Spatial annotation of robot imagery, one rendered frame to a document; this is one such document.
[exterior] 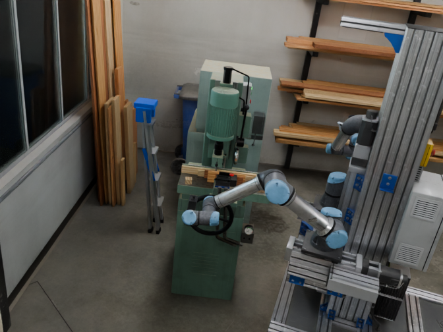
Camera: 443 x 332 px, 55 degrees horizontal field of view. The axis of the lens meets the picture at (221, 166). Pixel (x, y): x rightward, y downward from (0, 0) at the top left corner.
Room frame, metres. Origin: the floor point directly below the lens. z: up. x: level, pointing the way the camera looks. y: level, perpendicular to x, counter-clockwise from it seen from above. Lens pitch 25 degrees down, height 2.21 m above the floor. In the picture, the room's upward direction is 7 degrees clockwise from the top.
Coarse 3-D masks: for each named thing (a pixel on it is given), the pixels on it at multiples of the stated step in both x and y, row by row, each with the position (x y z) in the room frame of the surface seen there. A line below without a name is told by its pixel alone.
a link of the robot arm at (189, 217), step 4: (184, 212) 1.88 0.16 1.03; (188, 212) 1.87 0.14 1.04; (192, 212) 1.87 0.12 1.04; (196, 212) 1.89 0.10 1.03; (184, 216) 1.85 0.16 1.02; (188, 216) 1.85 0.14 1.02; (192, 216) 1.86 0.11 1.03; (196, 216) 1.87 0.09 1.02; (184, 220) 1.84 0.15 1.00; (188, 220) 1.85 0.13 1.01; (192, 220) 1.85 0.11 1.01; (196, 220) 1.86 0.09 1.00; (188, 224) 1.84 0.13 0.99; (192, 224) 1.85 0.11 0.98; (196, 224) 1.87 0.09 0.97
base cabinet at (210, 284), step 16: (240, 224) 2.40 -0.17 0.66; (176, 240) 2.40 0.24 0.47; (192, 240) 2.40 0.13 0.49; (208, 240) 2.40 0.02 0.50; (176, 256) 2.40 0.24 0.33; (192, 256) 2.40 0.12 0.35; (208, 256) 2.40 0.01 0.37; (224, 256) 2.40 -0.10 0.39; (176, 272) 2.40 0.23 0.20; (192, 272) 2.40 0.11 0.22; (208, 272) 2.40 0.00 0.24; (224, 272) 2.40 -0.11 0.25; (176, 288) 2.40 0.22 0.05; (192, 288) 2.40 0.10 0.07; (208, 288) 2.40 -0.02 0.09; (224, 288) 2.40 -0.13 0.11
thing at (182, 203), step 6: (234, 168) 2.96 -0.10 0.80; (240, 168) 2.97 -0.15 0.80; (180, 198) 2.41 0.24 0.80; (180, 204) 2.40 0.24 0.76; (186, 204) 2.40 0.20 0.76; (198, 204) 2.40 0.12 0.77; (198, 210) 2.40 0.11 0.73; (216, 210) 2.40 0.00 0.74; (222, 210) 2.40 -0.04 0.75; (234, 210) 2.40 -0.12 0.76; (240, 210) 2.40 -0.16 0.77; (234, 216) 2.40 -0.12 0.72; (240, 216) 2.40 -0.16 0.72
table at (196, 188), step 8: (184, 176) 2.53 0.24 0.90; (192, 176) 2.55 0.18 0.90; (184, 184) 2.41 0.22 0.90; (192, 184) 2.43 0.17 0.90; (200, 184) 2.44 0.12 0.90; (208, 184) 2.45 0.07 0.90; (184, 192) 2.40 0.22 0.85; (192, 192) 2.40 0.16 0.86; (200, 192) 2.40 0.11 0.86; (208, 192) 2.40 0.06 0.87; (256, 192) 2.43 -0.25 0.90; (248, 200) 2.40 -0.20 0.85; (256, 200) 2.40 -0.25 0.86; (264, 200) 2.40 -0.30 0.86
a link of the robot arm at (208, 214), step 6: (204, 210) 1.93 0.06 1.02; (210, 210) 1.93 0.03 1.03; (198, 216) 1.88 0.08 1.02; (204, 216) 1.88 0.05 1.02; (210, 216) 1.88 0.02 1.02; (216, 216) 1.88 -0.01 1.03; (198, 222) 1.87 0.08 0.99; (204, 222) 1.87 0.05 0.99; (210, 222) 1.87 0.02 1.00; (216, 222) 1.87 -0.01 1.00
